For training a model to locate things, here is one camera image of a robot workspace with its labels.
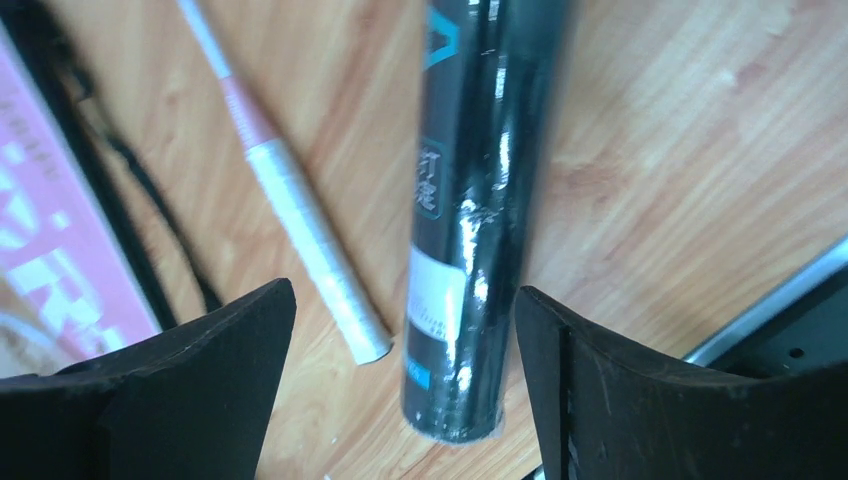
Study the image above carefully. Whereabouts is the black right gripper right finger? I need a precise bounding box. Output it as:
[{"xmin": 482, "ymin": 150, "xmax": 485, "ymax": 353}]
[{"xmin": 514, "ymin": 286, "xmax": 847, "ymax": 479}]

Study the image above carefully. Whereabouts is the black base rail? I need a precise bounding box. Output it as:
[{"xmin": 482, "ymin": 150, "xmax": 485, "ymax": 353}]
[{"xmin": 683, "ymin": 238, "xmax": 847, "ymax": 378}]

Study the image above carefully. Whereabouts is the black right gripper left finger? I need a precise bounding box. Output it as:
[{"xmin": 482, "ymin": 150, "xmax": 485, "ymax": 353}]
[{"xmin": 1, "ymin": 279, "xmax": 296, "ymax": 479}]

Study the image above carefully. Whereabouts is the pink racket cover bag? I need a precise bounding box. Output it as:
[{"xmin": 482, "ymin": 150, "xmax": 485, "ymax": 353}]
[{"xmin": 1, "ymin": 1, "xmax": 191, "ymax": 378}]

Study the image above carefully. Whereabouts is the black shuttlecock tube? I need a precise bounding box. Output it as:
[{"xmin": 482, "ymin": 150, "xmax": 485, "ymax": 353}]
[{"xmin": 401, "ymin": 1, "xmax": 579, "ymax": 445}]

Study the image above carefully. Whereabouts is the pink badminton racket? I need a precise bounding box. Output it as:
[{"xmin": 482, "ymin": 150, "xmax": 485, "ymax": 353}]
[{"xmin": 178, "ymin": 1, "xmax": 393, "ymax": 365}]

